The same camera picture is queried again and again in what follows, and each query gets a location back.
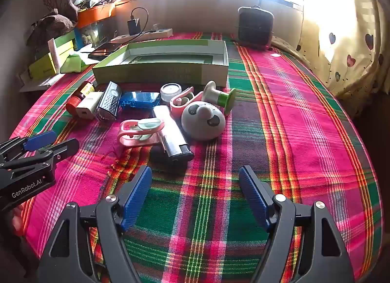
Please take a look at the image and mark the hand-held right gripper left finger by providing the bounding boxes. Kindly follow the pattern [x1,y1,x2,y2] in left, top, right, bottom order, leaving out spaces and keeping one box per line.
[37,165,152,283]

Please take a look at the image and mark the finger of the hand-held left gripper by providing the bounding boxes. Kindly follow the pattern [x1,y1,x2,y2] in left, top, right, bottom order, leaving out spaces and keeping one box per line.
[18,138,80,166]
[0,131,57,162]

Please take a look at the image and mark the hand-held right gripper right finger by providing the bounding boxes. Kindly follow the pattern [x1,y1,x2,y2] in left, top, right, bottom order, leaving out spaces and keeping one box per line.
[238,165,355,283]

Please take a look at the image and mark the white charger adapter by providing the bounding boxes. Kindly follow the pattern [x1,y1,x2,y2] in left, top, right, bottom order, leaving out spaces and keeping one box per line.
[76,91,104,120]

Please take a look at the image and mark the brown bottle with red cap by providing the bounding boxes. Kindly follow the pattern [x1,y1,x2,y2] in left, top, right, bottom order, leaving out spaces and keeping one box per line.
[65,81,95,116]

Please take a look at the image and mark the black bike light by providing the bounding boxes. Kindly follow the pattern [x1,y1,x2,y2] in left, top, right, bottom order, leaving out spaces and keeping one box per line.
[94,81,123,122]

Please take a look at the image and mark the pink plastic clip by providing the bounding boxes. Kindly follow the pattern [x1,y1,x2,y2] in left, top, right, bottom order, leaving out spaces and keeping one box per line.
[170,87,205,118]
[117,118,165,146]

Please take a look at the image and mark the silver black rectangular lighter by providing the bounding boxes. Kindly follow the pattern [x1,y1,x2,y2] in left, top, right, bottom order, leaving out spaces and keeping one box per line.
[152,104,195,162]

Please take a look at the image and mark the blue transparent plastic case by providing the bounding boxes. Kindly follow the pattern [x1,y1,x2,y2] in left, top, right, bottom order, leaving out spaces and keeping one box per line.
[119,91,160,110]

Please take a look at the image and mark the grey panda face gadget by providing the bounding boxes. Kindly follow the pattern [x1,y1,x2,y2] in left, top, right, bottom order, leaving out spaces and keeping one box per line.
[181,101,226,141]

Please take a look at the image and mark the white round lid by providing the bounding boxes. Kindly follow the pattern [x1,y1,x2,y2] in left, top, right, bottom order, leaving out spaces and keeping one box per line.
[203,81,236,116]

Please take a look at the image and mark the clear round jar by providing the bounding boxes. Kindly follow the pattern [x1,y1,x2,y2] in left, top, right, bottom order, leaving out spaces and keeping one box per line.
[160,83,182,103]

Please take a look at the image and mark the shallow green cardboard box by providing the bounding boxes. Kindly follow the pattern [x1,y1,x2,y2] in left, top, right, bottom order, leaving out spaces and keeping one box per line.
[92,39,229,88]

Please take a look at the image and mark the plaid blanket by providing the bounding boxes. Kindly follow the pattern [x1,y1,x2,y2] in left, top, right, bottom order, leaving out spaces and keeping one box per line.
[9,31,383,283]

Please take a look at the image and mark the lime green cardboard box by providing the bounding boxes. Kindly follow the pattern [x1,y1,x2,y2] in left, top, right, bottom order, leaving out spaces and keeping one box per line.
[29,47,77,80]
[49,31,77,55]

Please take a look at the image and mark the green tissue pack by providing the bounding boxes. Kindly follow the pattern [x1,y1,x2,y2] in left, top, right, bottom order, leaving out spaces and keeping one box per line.
[60,53,86,74]

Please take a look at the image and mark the white tissue paper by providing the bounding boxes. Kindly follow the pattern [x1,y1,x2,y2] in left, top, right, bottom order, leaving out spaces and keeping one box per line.
[71,50,99,65]

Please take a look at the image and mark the black smartphone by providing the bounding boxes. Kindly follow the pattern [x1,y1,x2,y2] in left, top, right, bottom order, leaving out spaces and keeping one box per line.
[88,42,122,60]

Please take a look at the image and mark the brown patterned cloth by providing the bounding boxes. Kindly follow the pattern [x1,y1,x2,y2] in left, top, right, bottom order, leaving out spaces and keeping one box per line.
[26,9,77,46]

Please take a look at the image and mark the clear glass case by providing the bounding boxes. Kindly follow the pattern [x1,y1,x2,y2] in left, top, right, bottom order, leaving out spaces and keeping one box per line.
[76,21,107,49]

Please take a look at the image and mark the orange box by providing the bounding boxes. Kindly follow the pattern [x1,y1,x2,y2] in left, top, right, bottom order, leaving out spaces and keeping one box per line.
[76,4,116,29]

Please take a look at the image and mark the black plug-in charger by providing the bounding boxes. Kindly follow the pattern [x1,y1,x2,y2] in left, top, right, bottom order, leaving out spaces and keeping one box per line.
[128,19,142,35]

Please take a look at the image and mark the white power strip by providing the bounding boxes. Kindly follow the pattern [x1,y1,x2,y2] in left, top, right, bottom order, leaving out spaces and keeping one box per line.
[110,28,173,42]

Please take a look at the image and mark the grey portable heater fan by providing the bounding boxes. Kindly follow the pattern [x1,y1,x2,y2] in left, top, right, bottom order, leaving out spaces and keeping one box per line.
[237,5,274,49]

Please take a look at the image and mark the cream curtain with hearts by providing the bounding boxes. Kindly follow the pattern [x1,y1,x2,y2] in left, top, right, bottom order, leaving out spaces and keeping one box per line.
[297,0,385,99]

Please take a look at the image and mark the black charger cable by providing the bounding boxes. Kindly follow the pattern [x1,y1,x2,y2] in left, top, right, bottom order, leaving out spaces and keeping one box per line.
[131,8,159,35]

